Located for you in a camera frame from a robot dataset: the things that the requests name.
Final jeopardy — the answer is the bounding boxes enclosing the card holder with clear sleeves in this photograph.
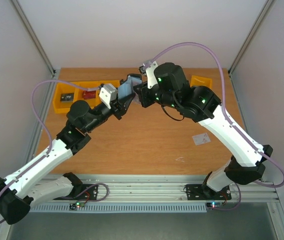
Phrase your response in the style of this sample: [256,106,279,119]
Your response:
[117,73,142,104]

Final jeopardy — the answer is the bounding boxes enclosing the white card with red pattern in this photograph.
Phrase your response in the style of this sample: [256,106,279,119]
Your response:
[192,133,211,146]

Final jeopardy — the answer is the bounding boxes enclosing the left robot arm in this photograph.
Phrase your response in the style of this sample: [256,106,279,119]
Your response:
[0,93,135,225]

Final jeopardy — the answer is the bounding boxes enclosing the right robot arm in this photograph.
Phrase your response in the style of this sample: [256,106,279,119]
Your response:
[133,62,273,200]

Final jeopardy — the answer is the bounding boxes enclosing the red credit card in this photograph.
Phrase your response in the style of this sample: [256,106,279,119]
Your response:
[82,91,96,100]

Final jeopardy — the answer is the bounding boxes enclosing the black credit card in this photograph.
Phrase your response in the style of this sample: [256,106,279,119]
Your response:
[60,93,74,103]

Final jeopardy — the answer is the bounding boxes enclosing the yellow bin right of trio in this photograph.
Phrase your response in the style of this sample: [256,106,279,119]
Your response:
[100,80,120,88]

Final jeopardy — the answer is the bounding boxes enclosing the yellow bin middle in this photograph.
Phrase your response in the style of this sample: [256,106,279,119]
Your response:
[76,81,101,109]

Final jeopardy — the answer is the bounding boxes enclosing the yellow bin far right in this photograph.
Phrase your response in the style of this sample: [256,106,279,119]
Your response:
[190,75,212,89]

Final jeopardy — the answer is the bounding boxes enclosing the yellow bin left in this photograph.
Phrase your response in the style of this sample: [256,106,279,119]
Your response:
[52,83,80,114]

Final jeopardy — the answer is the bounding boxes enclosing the left circuit board with LED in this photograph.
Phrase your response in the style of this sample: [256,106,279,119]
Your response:
[69,202,85,211]

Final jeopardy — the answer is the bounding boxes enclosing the circuit board with led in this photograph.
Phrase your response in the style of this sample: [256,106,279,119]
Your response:
[206,201,223,209]
[69,202,85,211]

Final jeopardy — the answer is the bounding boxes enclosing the right circuit board with LED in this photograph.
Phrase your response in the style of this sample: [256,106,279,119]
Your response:
[206,201,223,209]

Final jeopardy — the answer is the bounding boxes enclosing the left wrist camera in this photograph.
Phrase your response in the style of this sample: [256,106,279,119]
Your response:
[99,83,118,109]

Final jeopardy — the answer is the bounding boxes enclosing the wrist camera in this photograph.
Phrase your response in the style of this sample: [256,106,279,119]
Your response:
[139,60,158,89]
[99,83,118,109]

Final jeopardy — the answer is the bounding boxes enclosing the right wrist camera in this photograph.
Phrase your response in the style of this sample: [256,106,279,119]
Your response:
[139,60,158,89]

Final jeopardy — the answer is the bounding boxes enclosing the aluminium rail frame front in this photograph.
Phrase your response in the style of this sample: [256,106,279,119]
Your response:
[35,174,280,203]

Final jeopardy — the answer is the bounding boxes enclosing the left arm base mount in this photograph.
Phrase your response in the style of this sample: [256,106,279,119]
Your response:
[54,172,98,200]

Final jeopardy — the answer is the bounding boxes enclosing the left aluminium frame post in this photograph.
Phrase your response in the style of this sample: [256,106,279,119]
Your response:
[10,0,56,76]

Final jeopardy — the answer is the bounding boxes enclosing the aluminium frame post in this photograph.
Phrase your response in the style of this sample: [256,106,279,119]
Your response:
[10,0,56,76]
[228,0,275,76]

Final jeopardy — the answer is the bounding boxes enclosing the slotted grey cable duct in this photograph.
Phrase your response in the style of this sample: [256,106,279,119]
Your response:
[31,202,206,214]

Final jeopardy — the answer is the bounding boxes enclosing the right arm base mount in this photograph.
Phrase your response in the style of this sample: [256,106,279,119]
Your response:
[183,172,232,201]

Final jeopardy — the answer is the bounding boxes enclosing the right aluminium frame post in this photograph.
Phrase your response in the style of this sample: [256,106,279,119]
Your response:
[228,0,275,76]

